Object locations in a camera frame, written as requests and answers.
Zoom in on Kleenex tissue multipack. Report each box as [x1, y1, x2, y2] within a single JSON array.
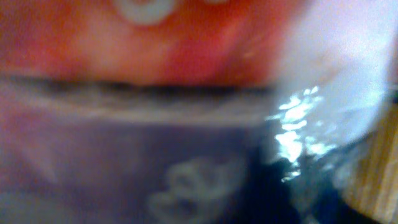
[[1, 0, 397, 223]]

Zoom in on spaghetti packet orange ends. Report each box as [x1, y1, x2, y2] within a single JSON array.
[[343, 103, 397, 224]]

